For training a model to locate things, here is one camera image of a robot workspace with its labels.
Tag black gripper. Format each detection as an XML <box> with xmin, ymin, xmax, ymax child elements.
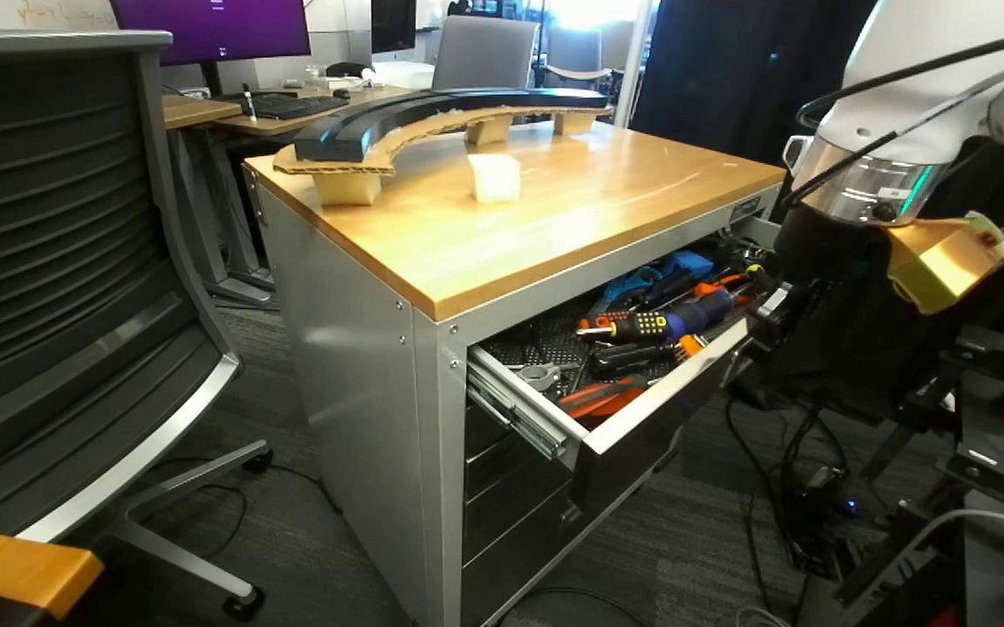
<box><xmin>741</xmin><ymin>210</ymin><xmax>912</xmax><ymax>376</ymax></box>

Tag orange and black screwdriver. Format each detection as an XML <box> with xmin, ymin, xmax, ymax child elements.
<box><xmin>574</xmin><ymin>307</ymin><xmax>676</xmax><ymax>343</ymax></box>

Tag grey metal tool drawer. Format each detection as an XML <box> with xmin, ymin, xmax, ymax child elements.
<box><xmin>461</xmin><ymin>222</ymin><xmax>786</xmax><ymax>469</ymax></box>

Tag small orange tool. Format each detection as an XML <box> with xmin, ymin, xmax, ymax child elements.
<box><xmin>685</xmin><ymin>265</ymin><xmax>763</xmax><ymax>298</ymax></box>

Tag black hanging jacket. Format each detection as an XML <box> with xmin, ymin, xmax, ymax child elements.
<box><xmin>628</xmin><ymin>0</ymin><xmax>879</xmax><ymax>167</ymax></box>

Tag small wooden block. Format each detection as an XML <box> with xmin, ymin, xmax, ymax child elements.
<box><xmin>464</xmin><ymin>145</ymin><xmax>525</xmax><ymax>210</ymax></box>

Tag grey cabinet with wooden top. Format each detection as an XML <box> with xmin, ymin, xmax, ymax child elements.
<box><xmin>239</xmin><ymin>118</ymin><xmax>790</xmax><ymax>627</ymax></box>

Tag curved wooden and black track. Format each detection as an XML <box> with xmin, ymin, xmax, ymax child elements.
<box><xmin>268</xmin><ymin>82</ymin><xmax>613</xmax><ymax>212</ymax></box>

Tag dark small monitor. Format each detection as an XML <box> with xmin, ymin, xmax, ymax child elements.
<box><xmin>367</xmin><ymin>0</ymin><xmax>420</xmax><ymax>54</ymax></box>

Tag black keyboard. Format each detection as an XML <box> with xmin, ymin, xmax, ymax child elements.
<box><xmin>235</xmin><ymin>85</ymin><xmax>351</xmax><ymax>122</ymax></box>

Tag wooden desk under monitor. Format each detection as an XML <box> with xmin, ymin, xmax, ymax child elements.
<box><xmin>159</xmin><ymin>85</ymin><xmax>302</xmax><ymax>138</ymax></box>

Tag monitor with purple screen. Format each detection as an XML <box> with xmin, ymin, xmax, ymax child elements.
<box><xmin>106</xmin><ymin>0</ymin><xmax>318</xmax><ymax>102</ymax></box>

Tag office chair with silver base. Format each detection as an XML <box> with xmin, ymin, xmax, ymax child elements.
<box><xmin>0</xmin><ymin>25</ymin><xmax>274</xmax><ymax>627</ymax></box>

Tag blue handled screwdriver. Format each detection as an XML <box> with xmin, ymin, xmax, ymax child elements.
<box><xmin>657</xmin><ymin>285</ymin><xmax>741</xmax><ymax>340</ymax></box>

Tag blue handled pliers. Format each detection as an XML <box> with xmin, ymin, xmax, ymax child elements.
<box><xmin>602</xmin><ymin>246</ymin><xmax>722</xmax><ymax>313</ymax></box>

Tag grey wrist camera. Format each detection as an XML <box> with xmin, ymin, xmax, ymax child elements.
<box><xmin>793</xmin><ymin>136</ymin><xmax>943</xmax><ymax>227</ymax></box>

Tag tan yellow mount block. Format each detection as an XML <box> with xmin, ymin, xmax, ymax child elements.
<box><xmin>886</xmin><ymin>210</ymin><xmax>1004</xmax><ymax>316</ymax></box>

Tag black cable bundle on floor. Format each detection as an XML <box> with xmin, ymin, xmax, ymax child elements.
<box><xmin>719</xmin><ymin>388</ymin><xmax>880</xmax><ymax>587</ymax></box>

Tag pliers with orange yellow handles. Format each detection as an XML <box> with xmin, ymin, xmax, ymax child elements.
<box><xmin>555</xmin><ymin>372</ymin><xmax>650</xmax><ymax>428</ymax></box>

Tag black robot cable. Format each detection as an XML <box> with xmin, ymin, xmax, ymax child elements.
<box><xmin>793</xmin><ymin>16</ymin><xmax>1004</xmax><ymax>133</ymax></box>

